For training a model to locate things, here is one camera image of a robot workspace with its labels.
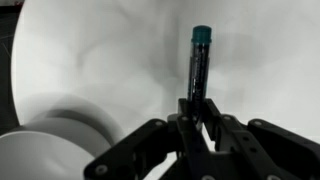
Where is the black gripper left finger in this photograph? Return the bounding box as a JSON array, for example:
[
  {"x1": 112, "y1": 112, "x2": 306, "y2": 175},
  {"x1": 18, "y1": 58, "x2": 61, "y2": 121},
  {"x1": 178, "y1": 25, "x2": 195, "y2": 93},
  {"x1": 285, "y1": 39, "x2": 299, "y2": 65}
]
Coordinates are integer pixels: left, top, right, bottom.
[{"x1": 83, "y1": 98, "x2": 218, "y2": 180}]

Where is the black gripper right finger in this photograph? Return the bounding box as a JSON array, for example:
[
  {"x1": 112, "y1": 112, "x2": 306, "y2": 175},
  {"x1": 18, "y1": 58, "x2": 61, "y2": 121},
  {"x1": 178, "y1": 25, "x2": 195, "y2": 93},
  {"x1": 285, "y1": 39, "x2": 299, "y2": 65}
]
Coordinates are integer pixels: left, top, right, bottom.
[{"x1": 201, "y1": 98, "x2": 320, "y2": 180}]

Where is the teal capped black marker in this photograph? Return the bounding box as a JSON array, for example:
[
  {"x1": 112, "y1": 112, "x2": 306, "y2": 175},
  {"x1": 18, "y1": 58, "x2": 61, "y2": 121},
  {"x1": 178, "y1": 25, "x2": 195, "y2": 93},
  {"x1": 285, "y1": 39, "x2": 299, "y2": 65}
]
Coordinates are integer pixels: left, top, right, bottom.
[{"x1": 186, "y1": 25, "x2": 213, "y2": 112}]

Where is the white round bowl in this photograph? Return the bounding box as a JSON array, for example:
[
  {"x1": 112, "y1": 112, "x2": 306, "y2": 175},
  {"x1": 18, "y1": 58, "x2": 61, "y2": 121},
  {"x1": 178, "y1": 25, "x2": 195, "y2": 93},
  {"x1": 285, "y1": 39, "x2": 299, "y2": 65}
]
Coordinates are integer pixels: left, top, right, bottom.
[{"x1": 0, "y1": 116, "x2": 113, "y2": 180}]

